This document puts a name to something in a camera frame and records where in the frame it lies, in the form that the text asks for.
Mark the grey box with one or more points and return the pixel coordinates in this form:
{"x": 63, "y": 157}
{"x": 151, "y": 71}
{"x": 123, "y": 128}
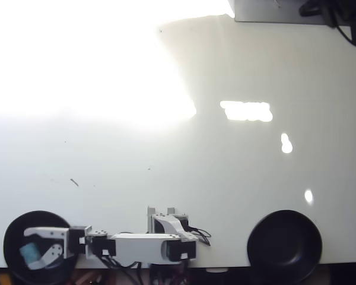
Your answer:
{"x": 273, "y": 12}

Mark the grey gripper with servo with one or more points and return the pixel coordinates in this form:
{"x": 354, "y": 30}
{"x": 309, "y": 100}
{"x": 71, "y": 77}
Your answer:
{"x": 66, "y": 246}

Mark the white Koch robot arm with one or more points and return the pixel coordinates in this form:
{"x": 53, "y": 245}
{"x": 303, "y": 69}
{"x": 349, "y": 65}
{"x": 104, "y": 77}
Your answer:
{"x": 136, "y": 243}

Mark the black round bowl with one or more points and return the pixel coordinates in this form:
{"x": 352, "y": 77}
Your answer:
{"x": 16, "y": 267}
{"x": 284, "y": 246}

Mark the blue foam cube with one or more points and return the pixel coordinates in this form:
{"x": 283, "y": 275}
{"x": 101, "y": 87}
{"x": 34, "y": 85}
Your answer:
{"x": 30, "y": 253}

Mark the white table edge clamp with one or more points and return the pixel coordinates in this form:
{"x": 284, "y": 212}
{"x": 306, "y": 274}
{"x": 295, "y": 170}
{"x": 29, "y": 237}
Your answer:
{"x": 216, "y": 270}

